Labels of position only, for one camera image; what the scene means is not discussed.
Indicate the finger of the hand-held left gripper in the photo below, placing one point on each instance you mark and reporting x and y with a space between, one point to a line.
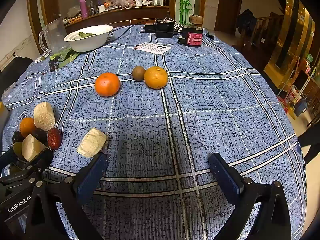
7 156
40 161

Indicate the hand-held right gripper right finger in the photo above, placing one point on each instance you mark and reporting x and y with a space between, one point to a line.
225 177

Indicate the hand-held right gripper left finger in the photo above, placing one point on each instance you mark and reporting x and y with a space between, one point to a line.
91 178

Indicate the green grape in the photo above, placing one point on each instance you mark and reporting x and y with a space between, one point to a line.
18 147

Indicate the peeled sugarcane piece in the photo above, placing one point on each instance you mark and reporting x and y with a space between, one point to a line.
32 148
44 116
92 142

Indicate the small orange fruit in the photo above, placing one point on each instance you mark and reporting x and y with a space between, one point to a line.
27 127

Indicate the deep orange mandarin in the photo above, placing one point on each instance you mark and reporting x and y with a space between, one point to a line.
107 84

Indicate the dark purple grape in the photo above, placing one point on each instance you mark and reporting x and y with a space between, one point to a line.
18 137

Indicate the dark purple plum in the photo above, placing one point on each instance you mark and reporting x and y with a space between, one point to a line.
40 135

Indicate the red jujube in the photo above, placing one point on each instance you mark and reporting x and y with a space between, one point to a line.
54 138

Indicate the black chair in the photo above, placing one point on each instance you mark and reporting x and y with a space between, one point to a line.
15 70

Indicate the dark grape bunch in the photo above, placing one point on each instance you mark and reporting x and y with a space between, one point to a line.
53 65

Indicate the green leafy vegetables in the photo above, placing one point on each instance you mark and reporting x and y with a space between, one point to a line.
63 55

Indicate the brown kiwi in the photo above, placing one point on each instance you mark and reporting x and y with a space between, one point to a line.
138 73

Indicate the light orange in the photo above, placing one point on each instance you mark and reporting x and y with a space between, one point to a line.
155 77

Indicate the clear plastic bottle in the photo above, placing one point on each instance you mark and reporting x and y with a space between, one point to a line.
52 38

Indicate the white ceramic bowl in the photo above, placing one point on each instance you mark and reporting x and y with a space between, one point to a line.
88 38

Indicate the red and black appliance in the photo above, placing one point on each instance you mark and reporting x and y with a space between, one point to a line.
192 37

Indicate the white printed paper card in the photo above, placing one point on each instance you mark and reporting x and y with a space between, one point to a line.
152 48

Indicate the wooden chair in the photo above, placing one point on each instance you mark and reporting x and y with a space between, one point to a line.
265 33

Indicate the dark jacket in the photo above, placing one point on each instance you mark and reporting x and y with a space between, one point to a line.
246 21

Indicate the purple water bottle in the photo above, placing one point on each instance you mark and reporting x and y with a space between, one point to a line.
83 6

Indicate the black electric device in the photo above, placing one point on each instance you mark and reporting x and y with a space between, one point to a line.
162 28

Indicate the wooden sideboard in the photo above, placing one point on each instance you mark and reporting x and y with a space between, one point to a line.
112 15

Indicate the white mug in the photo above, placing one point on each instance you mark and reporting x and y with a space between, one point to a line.
101 8

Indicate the brown wooden door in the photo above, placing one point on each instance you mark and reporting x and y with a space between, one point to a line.
228 10

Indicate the pink plastic bag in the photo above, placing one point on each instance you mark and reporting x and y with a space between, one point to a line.
118 0

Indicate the green bamboo wall decal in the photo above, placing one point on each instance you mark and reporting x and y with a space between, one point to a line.
185 0

